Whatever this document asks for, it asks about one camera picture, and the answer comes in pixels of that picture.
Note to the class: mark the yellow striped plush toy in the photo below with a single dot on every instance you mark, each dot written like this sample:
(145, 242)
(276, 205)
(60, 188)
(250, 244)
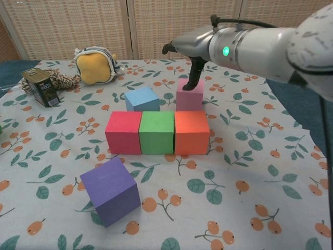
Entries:
(95, 67)

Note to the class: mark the purple foam cube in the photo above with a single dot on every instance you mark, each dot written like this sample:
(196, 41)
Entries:
(112, 192)

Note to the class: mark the blue foam cube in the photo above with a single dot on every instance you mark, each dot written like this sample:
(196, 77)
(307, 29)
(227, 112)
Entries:
(140, 100)

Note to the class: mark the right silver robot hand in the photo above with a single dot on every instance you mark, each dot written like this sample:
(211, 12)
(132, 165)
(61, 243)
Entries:
(195, 44)

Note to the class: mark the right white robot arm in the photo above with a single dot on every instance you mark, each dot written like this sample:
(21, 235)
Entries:
(260, 49)

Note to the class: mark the green foam cube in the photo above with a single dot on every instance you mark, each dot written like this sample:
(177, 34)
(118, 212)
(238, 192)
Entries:
(156, 132)

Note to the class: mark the green tin can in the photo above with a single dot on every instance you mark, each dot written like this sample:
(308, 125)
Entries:
(45, 88)

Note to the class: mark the orange foam cube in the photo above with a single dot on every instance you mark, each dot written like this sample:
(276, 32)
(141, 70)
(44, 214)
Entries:
(192, 132)

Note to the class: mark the floral print tablecloth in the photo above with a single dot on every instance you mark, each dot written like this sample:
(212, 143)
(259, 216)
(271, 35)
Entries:
(247, 182)

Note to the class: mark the pink foam cube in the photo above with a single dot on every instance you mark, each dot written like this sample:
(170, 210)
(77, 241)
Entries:
(191, 100)

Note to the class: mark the red foam cube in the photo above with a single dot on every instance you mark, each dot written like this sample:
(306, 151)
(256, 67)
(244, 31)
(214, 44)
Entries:
(123, 132)

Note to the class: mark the woven folding screen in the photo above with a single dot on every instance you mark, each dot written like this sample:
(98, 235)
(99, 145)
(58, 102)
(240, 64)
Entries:
(104, 26)

